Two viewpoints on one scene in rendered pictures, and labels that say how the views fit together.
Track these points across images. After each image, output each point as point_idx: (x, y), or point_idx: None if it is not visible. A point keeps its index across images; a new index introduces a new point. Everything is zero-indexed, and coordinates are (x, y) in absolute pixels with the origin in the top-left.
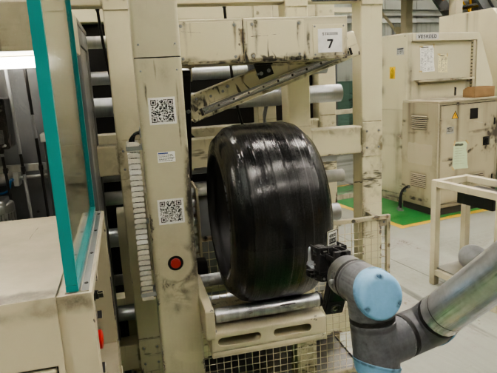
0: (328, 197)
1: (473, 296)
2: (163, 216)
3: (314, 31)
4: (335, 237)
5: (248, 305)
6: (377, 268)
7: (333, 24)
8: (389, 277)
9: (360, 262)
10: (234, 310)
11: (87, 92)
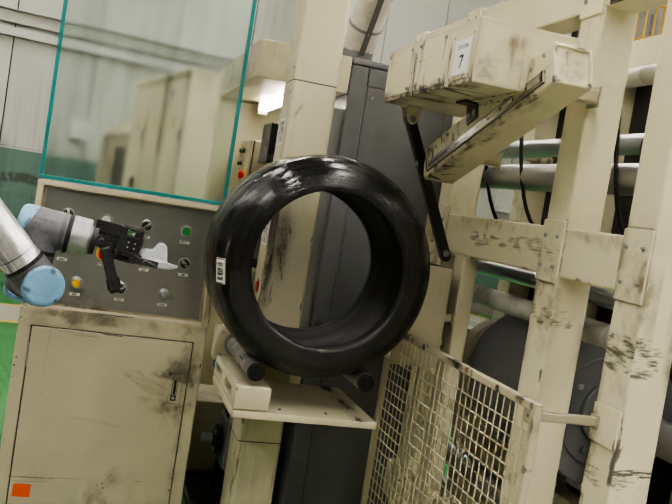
0: (236, 222)
1: None
2: (263, 235)
3: (454, 46)
4: (222, 269)
5: (239, 344)
6: (39, 206)
7: (468, 32)
8: (23, 207)
9: (63, 212)
10: (233, 342)
11: (394, 139)
